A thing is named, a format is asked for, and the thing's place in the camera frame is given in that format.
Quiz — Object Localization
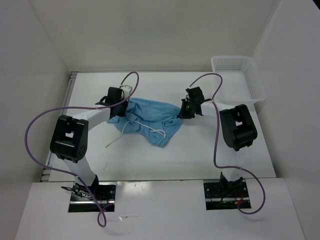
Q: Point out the light blue shorts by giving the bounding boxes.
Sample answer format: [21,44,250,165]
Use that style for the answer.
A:
[107,97,183,148]

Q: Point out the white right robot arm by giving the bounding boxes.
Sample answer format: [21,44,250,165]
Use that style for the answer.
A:
[178,87,258,197]

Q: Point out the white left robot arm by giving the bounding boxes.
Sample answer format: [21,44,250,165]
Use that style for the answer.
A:
[50,85,133,200]

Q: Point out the white plastic basket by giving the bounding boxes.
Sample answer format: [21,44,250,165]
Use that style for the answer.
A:
[211,55,267,105]

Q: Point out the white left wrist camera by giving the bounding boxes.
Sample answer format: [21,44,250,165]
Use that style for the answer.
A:
[120,85,133,98]

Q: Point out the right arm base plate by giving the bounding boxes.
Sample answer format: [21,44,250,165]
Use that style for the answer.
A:
[203,180,251,211]

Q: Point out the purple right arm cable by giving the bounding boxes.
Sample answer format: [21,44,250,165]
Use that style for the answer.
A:
[189,72,268,215]

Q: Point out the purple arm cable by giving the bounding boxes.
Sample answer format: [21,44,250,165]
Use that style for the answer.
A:
[189,72,268,215]
[24,71,140,228]

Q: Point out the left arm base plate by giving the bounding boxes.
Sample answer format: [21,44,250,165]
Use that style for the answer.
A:
[62,182,117,213]

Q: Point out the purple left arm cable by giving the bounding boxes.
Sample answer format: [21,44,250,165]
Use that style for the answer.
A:
[24,71,140,228]

